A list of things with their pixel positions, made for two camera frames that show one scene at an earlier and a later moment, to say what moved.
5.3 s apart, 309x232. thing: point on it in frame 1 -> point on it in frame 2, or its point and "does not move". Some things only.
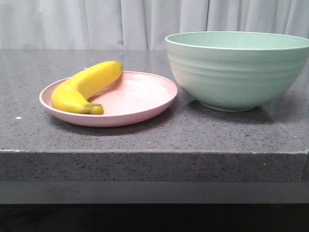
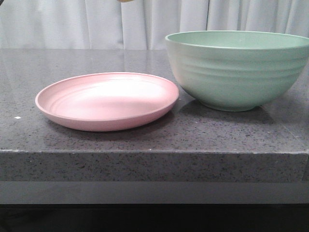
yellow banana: (71, 94) -> (125, 1)
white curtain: (138, 24) does not move
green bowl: (235, 71) does not move
